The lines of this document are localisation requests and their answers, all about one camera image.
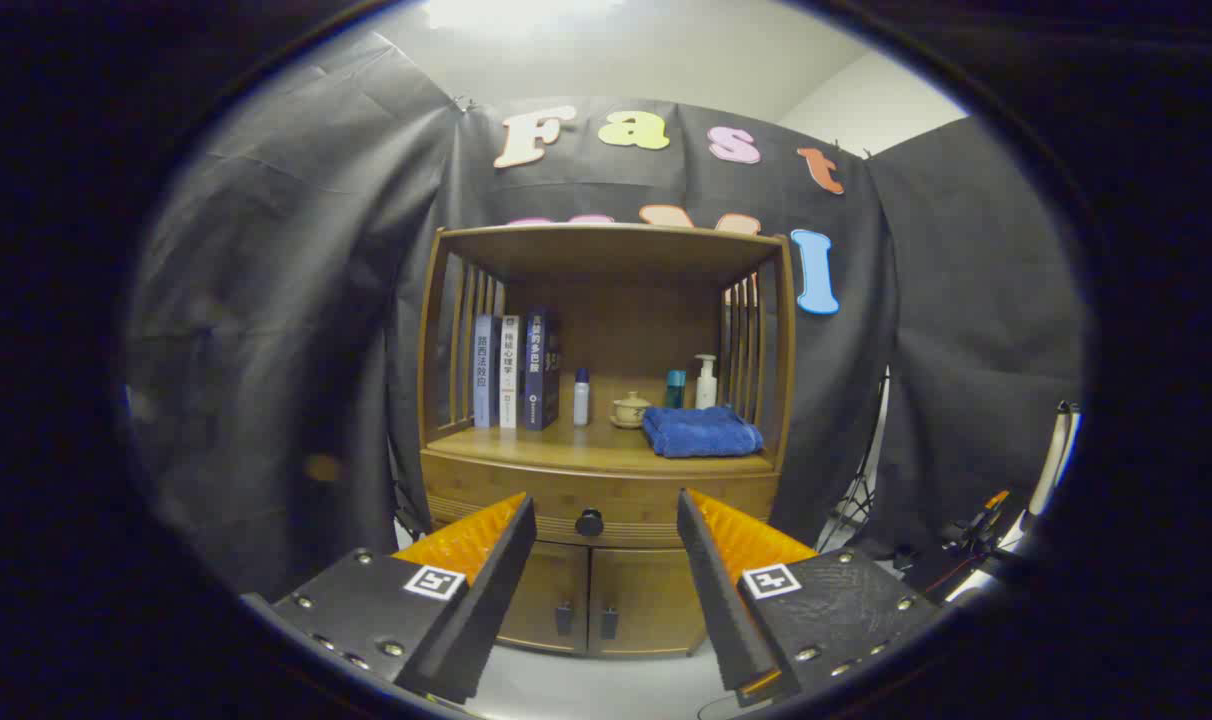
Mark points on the dark blue book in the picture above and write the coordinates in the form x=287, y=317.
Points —
x=538, y=370

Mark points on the cream lidded teacup with saucer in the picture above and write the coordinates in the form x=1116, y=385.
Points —
x=630, y=410

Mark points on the teal bottle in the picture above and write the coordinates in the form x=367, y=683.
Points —
x=675, y=390

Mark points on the white pump bottle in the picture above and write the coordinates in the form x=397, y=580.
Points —
x=706, y=385

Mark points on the wooden countertop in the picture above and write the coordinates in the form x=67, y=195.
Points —
x=566, y=446

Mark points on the wooden cabinet door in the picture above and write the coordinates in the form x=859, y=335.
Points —
x=551, y=590
x=646, y=600

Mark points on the black backdrop cloth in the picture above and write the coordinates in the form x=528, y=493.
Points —
x=286, y=350

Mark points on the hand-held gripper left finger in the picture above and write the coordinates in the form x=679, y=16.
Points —
x=486, y=600

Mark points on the white pole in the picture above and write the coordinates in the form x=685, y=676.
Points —
x=1054, y=460

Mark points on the black and orange gripper device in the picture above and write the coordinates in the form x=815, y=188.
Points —
x=971, y=540

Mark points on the wooden cabinet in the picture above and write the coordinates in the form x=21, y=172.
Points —
x=616, y=260

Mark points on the light blue book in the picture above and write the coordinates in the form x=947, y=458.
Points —
x=483, y=370

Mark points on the wooden drawer with black knob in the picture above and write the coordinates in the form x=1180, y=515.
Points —
x=626, y=492

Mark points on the folded blue towel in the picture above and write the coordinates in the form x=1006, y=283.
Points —
x=701, y=432

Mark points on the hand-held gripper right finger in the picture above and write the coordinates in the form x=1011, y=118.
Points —
x=716, y=600

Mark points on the white book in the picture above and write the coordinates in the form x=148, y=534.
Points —
x=509, y=370

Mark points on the white bottle with blue cap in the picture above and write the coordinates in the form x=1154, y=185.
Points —
x=581, y=400

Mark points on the black tripod stand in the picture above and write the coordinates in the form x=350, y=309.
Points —
x=861, y=500

